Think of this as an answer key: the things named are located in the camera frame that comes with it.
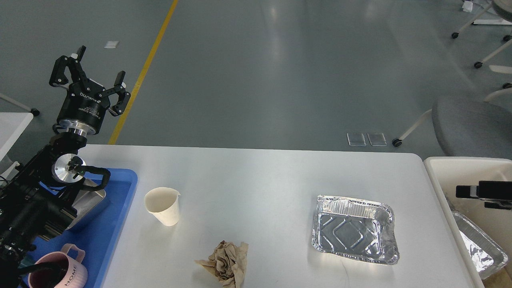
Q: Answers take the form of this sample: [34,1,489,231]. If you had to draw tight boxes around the blue plastic tray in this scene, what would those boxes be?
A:
[28,168,138,288]

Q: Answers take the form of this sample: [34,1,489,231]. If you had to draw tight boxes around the foil tray in bin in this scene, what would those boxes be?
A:
[451,211,509,280]

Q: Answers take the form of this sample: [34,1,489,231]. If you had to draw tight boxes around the crumpled brown paper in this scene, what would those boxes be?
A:
[194,240,249,288]

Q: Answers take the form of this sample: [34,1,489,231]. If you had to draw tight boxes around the white floor tag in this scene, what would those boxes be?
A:
[104,40,120,49]

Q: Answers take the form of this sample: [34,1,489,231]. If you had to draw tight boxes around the pink mug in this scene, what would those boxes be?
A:
[28,244,88,288]

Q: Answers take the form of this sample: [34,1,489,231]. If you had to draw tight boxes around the steel square tray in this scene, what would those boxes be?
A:
[66,189,109,232]

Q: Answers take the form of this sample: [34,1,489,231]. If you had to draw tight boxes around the grey office chair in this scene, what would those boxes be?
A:
[392,97,512,159]

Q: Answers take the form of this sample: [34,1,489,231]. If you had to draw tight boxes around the white chair top right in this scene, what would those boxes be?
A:
[450,0,512,89]

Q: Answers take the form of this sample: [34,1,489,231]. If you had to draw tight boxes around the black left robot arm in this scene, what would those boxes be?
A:
[0,46,130,288]

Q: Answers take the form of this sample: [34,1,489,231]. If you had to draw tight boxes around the white chair left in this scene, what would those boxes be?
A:
[0,93,40,117]

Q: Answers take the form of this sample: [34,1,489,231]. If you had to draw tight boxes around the white chair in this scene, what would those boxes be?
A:
[450,0,512,89]
[0,93,40,117]

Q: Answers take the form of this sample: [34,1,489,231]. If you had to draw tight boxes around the beige plastic bin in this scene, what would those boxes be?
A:
[424,157,511,288]

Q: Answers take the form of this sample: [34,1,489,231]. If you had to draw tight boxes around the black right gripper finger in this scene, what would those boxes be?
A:
[456,181,512,210]

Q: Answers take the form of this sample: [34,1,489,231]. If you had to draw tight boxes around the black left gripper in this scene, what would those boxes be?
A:
[49,46,131,136]

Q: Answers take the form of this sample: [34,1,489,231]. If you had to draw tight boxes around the aluminium foil tray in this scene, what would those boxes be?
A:
[311,195,400,266]

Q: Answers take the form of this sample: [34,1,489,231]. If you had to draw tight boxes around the white paper cup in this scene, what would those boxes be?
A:
[143,187,181,226]

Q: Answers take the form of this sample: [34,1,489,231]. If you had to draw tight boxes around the white side table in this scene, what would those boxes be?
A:
[0,112,34,173]

